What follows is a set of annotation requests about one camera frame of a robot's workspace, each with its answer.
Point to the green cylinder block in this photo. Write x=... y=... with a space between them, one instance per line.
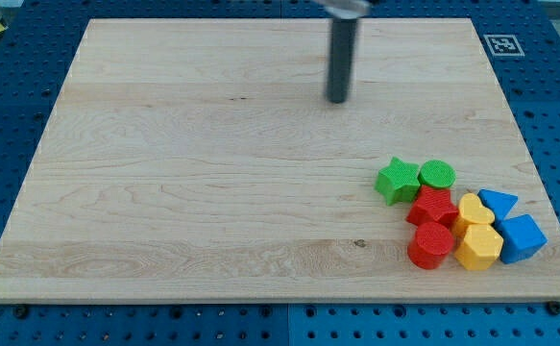
x=437 y=174

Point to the yellow heart block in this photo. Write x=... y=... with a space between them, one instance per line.
x=471 y=211

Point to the silver rod mount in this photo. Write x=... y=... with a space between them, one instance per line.
x=346 y=9

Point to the green star block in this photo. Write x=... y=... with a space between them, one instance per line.
x=398 y=181

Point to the blue cube block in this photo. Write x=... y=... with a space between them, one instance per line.
x=522 y=238

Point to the light wooden board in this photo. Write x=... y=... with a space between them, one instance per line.
x=198 y=161

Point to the blue triangle block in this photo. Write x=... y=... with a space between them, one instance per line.
x=499 y=203

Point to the red star block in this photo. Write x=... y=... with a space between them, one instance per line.
x=433 y=205

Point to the white fiducial marker tag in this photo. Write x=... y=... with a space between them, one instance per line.
x=503 y=45

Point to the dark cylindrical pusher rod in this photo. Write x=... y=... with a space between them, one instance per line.
x=342 y=39

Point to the red cylinder block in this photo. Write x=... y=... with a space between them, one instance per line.
x=430 y=245

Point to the yellow hexagon block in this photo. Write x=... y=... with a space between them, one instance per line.
x=479 y=248

